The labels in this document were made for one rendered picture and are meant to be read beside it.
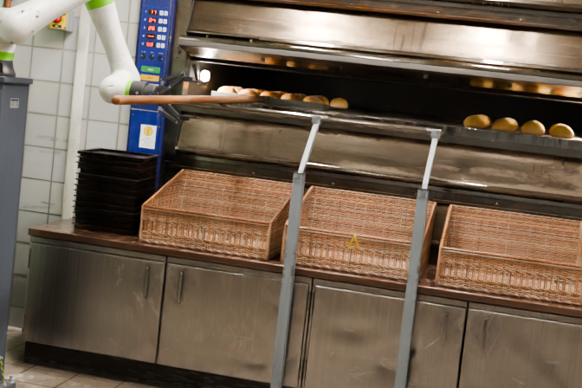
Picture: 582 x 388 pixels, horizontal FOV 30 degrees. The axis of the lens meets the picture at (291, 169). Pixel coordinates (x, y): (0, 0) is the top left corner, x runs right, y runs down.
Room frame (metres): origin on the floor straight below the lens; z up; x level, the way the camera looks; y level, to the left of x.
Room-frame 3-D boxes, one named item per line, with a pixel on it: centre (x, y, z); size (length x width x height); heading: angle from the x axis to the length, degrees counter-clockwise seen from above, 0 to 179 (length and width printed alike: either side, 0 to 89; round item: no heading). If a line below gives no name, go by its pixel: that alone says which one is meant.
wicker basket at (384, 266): (4.43, -0.31, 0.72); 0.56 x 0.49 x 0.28; 78
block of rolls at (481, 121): (4.99, -1.02, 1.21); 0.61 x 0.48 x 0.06; 167
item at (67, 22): (4.97, 1.12, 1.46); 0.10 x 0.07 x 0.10; 77
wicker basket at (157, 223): (4.55, 0.27, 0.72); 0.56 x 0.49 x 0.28; 77
